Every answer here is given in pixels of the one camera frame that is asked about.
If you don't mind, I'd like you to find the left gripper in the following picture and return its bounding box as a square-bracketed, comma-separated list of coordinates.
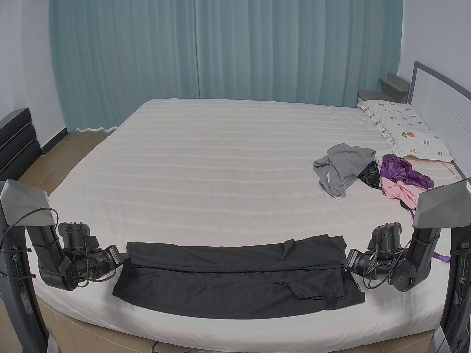
[94, 244, 124, 276]

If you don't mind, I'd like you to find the black chest of drawers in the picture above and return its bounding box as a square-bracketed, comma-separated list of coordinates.
[0, 108, 43, 176]

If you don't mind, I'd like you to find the black shiny garment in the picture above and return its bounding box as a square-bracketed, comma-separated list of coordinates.
[358, 160, 381, 189]

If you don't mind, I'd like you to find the blue-green curtain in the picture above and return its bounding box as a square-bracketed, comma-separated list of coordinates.
[194, 0, 402, 107]
[50, 0, 199, 131]

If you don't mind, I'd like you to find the grey bedside table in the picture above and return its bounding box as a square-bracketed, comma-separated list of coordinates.
[358, 72, 410, 104]

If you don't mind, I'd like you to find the white printed pillow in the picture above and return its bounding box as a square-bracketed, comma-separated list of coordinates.
[356, 100, 455, 163]

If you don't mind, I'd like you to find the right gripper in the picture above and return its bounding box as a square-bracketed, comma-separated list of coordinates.
[345, 249, 375, 278]

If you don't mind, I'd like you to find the bed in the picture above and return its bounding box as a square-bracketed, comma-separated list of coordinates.
[35, 62, 471, 344]

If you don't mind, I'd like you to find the grey garment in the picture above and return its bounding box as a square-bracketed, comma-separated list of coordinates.
[313, 143, 377, 198]

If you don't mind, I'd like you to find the pink garment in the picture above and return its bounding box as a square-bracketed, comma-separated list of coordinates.
[380, 177, 427, 210]

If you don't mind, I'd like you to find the purple garment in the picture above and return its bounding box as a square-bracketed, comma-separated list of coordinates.
[379, 154, 451, 264]

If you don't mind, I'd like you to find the black cable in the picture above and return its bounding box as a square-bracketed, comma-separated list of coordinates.
[0, 207, 59, 249]

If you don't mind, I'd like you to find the black T-shirt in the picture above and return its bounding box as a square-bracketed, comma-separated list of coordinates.
[112, 234, 366, 320]

